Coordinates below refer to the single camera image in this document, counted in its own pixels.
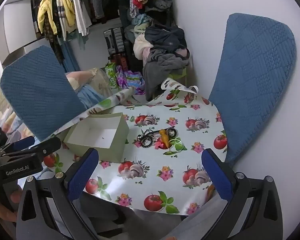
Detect yellow jacket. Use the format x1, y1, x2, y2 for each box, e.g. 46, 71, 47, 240
37, 0, 77, 35

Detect white shirt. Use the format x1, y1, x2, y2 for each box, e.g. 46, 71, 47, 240
72, 0, 92, 37

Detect beige floral pillow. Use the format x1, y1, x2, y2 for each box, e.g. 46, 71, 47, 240
90, 67, 113, 98

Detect dark hanging jackets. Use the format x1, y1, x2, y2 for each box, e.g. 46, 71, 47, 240
81, 0, 115, 23

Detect green stool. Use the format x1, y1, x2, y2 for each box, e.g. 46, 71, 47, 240
169, 68, 188, 86

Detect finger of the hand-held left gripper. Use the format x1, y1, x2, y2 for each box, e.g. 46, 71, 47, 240
0, 137, 62, 161
4, 136, 35, 152

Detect person's left hand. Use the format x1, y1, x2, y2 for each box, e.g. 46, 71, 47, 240
0, 187, 23, 224

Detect white cabinet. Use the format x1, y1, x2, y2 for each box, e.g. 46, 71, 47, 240
0, 0, 38, 53

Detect grey cloth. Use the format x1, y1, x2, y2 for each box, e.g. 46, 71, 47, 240
142, 49, 191, 99

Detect light blue cloth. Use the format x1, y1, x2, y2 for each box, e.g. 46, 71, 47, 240
76, 84, 108, 108

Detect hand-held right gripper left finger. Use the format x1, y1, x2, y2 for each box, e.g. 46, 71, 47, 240
16, 148, 100, 240

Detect teal cloth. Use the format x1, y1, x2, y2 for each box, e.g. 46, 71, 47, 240
65, 26, 90, 51

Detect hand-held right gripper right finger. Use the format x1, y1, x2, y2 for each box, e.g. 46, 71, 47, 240
201, 148, 283, 240

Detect vegetable print tablecloth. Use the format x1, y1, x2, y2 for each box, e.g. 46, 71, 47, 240
41, 78, 228, 217

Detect black headband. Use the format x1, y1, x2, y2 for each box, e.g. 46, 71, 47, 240
141, 126, 176, 140

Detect green thin bangles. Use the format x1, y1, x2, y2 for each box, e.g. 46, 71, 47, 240
169, 138, 187, 153

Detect dark blue jacket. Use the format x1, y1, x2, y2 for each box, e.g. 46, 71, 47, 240
144, 25, 188, 53

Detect peach pillow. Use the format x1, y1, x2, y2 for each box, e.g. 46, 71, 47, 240
65, 70, 98, 91

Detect red black crate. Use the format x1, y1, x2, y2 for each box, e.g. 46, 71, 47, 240
109, 53, 128, 71

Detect pale green cardboard box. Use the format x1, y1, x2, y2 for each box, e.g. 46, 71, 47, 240
63, 113, 130, 162

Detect black suitcase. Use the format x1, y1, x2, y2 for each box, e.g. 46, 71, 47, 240
124, 40, 142, 73

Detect purple printed bag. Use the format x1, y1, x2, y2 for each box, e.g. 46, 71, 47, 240
116, 66, 146, 95

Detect green printed bag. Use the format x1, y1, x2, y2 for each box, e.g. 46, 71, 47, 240
105, 62, 121, 90

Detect blue hanging cloth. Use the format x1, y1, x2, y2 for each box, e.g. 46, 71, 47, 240
62, 42, 81, 73

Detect cream pink cloth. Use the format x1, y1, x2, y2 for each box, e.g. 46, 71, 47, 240
134, 34, 155, 61

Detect striped dark white garment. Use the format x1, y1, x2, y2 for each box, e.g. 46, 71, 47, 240
51, 0, 67, 42

